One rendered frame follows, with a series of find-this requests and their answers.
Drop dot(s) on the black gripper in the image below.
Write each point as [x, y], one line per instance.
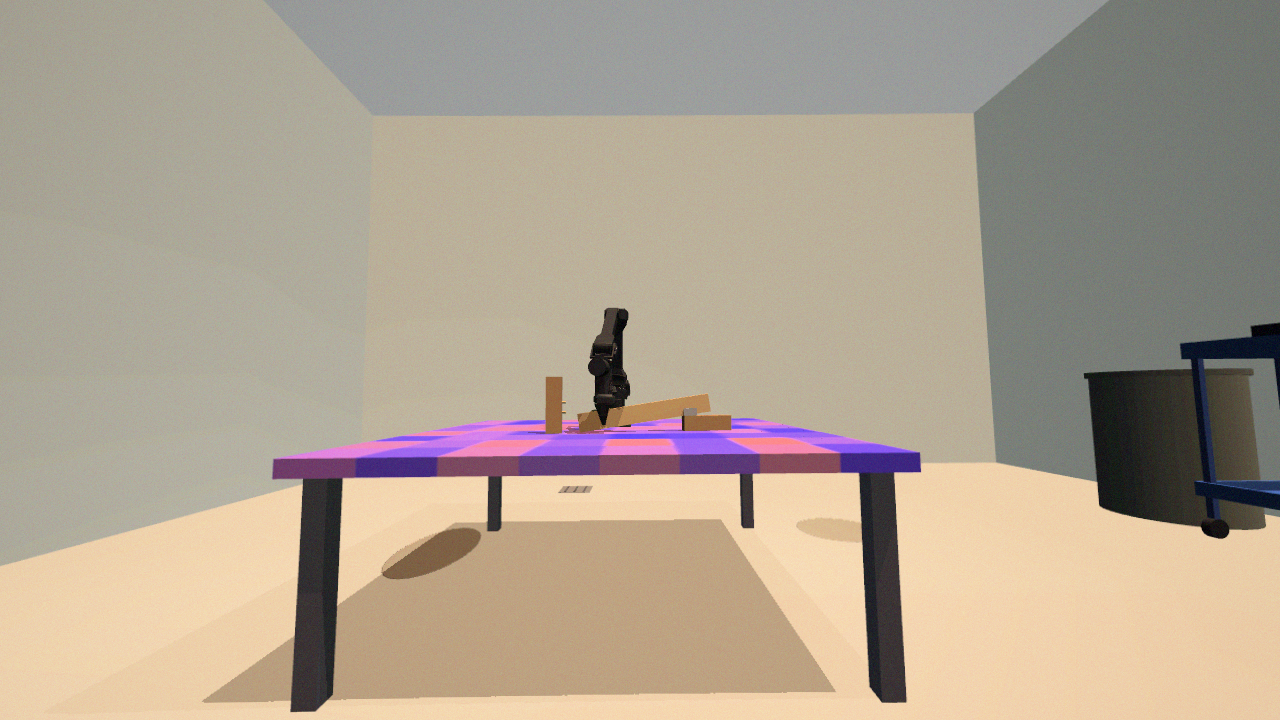
[603, 400]

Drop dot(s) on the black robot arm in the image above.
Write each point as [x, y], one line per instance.
[609, 345]

